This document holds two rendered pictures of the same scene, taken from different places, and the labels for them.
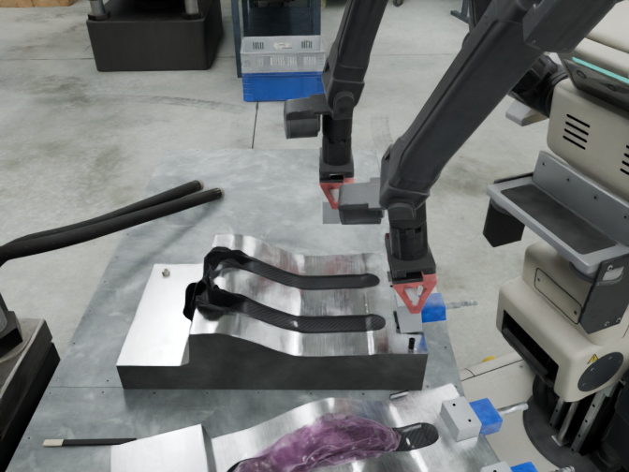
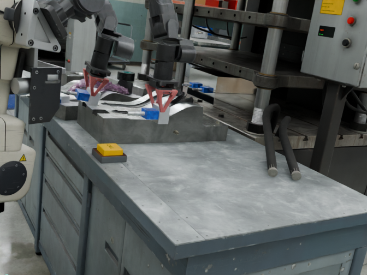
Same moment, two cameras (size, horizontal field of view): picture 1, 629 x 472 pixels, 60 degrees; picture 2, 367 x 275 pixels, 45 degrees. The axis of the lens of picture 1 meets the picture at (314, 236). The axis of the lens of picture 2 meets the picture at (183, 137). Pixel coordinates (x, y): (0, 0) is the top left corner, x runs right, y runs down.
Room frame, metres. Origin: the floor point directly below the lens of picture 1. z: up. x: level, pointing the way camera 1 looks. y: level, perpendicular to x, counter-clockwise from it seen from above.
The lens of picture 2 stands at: (2.13, -0.69, 1.24)
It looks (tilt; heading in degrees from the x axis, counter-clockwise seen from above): 16 degrees down; 147
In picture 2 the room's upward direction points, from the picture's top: 8 degrees clockwise
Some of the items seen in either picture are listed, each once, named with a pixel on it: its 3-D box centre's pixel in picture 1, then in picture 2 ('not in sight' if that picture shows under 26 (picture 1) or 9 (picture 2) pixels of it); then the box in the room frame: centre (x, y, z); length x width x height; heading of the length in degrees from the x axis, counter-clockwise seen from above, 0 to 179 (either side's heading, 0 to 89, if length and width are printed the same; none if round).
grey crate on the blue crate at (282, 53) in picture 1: (283, 53); not in sight; (4.01, 0.23, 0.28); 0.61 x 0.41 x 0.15; 92
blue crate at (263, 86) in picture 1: (284, 77); not in sight; (4.02, 0.23, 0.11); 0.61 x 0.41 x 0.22; 92
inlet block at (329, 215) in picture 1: (354, 206); (147, 113); (0.95, -0.08, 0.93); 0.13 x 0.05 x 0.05; 90
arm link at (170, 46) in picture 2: (333, 121); (167, 52); (0.95, -0.04, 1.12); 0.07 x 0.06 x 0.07; 99
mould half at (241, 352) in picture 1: (275, 306); (154, 114); (0.72, 0.07, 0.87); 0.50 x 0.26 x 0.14; 90
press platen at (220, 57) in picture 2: not in sight; (248, 73); (0.14, 0.96, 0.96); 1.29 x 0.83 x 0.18; 0
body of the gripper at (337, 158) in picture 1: (336, 150); (163, 72); (0.95, -0.04, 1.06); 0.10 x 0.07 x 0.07; 0
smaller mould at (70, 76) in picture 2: not in sight; (81, 80); (-0.09, 0.05, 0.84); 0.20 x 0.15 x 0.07; 90
